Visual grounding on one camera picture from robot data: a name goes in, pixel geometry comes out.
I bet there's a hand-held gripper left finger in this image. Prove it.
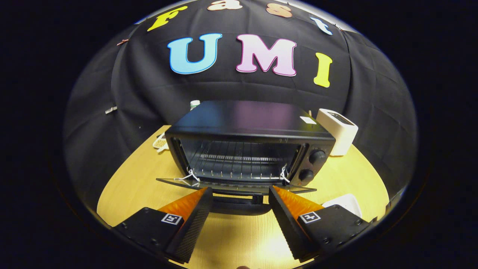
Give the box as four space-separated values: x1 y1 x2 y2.
111 187 214 264

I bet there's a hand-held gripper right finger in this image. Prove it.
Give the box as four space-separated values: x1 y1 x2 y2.
268 186 376 262

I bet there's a white square plate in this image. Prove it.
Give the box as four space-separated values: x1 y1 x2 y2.
322 194 363 218

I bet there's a black toaster oven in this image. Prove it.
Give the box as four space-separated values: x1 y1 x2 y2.
156 100 336 216

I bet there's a white bread toaster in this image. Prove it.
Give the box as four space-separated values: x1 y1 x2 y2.
316 108 359 157

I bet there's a metal wire oven rack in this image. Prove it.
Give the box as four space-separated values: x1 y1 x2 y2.
190 140 299 180

